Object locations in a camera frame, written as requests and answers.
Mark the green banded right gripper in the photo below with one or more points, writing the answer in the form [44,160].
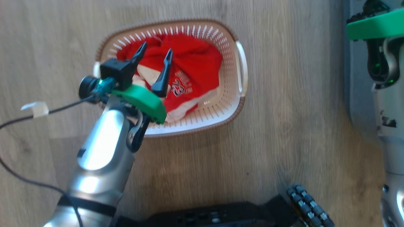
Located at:
[375,26]

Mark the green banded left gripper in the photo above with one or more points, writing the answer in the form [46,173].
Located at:
[142,99]

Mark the red printed basketball jersey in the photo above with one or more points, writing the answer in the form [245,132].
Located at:
[195,63]

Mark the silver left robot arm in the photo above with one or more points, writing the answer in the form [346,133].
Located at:
[101,148]

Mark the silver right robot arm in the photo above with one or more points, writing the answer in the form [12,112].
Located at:
[391,142]

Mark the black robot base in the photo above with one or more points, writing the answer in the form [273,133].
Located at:
[221,216]

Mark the grey sofa seat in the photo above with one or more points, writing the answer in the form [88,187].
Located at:
[359,94]

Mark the white brown-rimmed laundry basket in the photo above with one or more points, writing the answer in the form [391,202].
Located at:
[227,94]

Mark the white tape tag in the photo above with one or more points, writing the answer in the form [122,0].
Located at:
[36,108]

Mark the black roller wheel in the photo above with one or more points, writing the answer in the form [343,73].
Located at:
[307,205]

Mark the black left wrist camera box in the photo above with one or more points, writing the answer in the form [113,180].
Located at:
[116,71]

